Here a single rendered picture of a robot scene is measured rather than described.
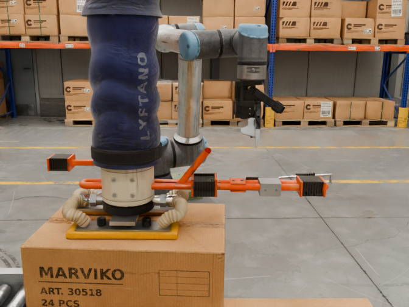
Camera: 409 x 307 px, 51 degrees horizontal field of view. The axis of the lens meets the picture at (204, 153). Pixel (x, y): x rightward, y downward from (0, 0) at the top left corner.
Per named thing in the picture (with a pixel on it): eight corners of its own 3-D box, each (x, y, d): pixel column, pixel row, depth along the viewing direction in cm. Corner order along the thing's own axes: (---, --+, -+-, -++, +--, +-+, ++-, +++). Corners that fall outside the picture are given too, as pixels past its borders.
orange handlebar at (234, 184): (44, 191, 138) (42, 180, 137) (71, 165, 167) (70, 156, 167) (330, 194, 139) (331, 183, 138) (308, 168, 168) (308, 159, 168)
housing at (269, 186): (259, 197, 139) (260, 183, 138) (257, 189, 145) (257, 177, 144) (281, 197, 139) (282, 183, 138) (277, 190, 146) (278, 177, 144)
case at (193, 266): (31, 363, 135) (19, 246, 125) (75, 293, 174) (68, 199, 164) (222, 371, 132) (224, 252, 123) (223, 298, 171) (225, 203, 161)
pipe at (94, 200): (66, 225, 131) (65, 208, 130) (87, 197, 155) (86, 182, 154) (178, 226, 131) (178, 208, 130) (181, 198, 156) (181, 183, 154)
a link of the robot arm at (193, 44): (145, 24, 192) (184, 27, 131) (171, 23, 196) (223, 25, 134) (146, 51, 196) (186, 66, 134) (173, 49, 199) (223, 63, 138)
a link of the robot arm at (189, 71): (169, 158, 234) (169, 19, 195) (199, 154, 239) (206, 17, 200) (176, 173, 222) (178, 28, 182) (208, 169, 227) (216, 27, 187)
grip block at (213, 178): (190, 198, 137) (190, 180, 136) (191, 188, 147) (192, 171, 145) (216, 198, 137) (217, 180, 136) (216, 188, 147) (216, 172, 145)
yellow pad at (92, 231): (65, 239, 130) (64, 223, 129) (74, 225, 140) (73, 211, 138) (177, 240, 130) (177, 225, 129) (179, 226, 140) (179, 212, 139)
